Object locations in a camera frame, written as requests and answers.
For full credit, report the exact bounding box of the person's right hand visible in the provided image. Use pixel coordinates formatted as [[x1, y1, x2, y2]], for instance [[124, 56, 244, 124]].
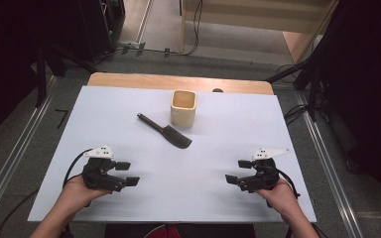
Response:
[[255, 178, 301, 220]]

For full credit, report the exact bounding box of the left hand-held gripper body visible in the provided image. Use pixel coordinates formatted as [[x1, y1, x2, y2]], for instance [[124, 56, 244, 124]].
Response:
[[81, 145, 127, 193]]

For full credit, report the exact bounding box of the person's left hand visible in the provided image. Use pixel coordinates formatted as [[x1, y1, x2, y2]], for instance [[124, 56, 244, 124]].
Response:
[[60, 175, 112, 212]]

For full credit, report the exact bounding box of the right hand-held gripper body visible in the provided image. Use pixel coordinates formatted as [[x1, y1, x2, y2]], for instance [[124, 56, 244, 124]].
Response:
[[236, 148, 292, 194]]

